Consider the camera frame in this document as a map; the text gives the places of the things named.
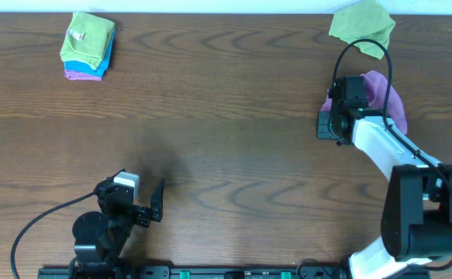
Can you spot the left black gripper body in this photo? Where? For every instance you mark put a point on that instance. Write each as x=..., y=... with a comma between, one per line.
x=141, y=211

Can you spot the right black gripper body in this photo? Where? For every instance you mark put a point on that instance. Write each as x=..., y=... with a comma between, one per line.
x=323, y=125

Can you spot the purple microfiber cloth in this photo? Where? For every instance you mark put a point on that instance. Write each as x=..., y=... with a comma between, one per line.
x=383, y=97

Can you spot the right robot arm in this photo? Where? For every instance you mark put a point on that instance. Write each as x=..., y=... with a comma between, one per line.
x=416, y=222

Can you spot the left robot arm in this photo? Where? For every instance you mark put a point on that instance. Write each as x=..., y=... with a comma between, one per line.
x=100, y=236

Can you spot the crumpled green cloth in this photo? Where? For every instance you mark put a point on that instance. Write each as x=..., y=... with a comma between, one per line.
x=363, y=20

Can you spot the folded purple cloth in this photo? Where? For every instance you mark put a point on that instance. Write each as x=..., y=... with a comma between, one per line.
x=81, y=76

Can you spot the folded blue cloth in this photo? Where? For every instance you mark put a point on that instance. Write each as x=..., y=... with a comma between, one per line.
x=86, y=69

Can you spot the folded green cloth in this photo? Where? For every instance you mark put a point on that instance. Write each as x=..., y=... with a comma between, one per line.
x=87, y=39

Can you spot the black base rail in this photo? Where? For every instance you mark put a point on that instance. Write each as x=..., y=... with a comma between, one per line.
x=164, y=272

